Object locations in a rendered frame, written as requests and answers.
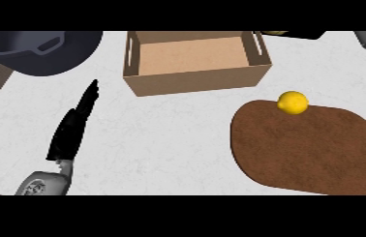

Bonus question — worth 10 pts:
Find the brown wooden cutting board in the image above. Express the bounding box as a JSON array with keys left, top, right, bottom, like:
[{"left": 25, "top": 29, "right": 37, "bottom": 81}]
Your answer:
[{"left": 229, "top": 99, "right": 366, "bottom": 195}]

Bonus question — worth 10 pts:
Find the open cardboard box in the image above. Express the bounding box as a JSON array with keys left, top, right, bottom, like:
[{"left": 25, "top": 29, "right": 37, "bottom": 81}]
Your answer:
[{"left": 121, "top": 30, "right": 274, "bottom": 98}]

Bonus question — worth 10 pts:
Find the black appliance with yellow item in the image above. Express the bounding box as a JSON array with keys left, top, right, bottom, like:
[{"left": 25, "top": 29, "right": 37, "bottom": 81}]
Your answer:
[{"left": 258, "top": 30, "right": 328, "bottom": 41}]

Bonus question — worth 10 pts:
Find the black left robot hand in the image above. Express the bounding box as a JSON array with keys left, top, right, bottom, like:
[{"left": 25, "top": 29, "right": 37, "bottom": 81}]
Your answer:
[{"left": 44, "top": 78, "right": 102, "bottom": 162}]

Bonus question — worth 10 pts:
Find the brown wooden object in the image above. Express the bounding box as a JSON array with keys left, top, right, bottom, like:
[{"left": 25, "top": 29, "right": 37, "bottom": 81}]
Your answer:
[{"left": 0, "top": 64, "right": 15, "bottom": 90}]

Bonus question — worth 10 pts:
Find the yellow round squash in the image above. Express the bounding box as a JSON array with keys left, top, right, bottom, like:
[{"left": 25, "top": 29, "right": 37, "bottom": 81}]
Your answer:
[{"left": 276, "top": 90, "right": 310, "bottom": 116}]

